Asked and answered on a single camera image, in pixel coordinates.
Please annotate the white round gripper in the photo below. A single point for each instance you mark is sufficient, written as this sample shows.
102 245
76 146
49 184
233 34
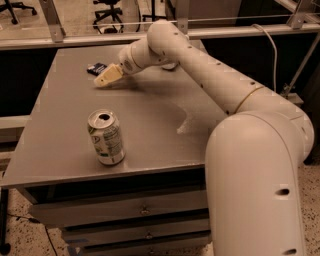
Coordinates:
127 63

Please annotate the blue rxbar blueberry wrapper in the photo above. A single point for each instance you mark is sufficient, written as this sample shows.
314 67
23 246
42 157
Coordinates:
96 69

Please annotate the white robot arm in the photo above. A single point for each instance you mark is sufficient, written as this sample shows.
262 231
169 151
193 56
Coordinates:
252 156

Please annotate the opened green white soda can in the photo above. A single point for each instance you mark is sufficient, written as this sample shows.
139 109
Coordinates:
105 132

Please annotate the white plastic bottle lying down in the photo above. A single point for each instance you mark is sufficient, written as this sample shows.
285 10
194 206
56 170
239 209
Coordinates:
169 66

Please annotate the black office chair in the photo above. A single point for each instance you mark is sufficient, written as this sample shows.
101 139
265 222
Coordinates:
113 12
11 6

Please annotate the black office chair far left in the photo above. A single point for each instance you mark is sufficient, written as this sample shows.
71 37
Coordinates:
11 6

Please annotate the grey drawer cabinet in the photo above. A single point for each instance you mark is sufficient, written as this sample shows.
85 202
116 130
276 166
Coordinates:
119 170

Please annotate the metal railing frame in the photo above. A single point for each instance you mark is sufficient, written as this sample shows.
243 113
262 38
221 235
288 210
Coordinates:
62 23

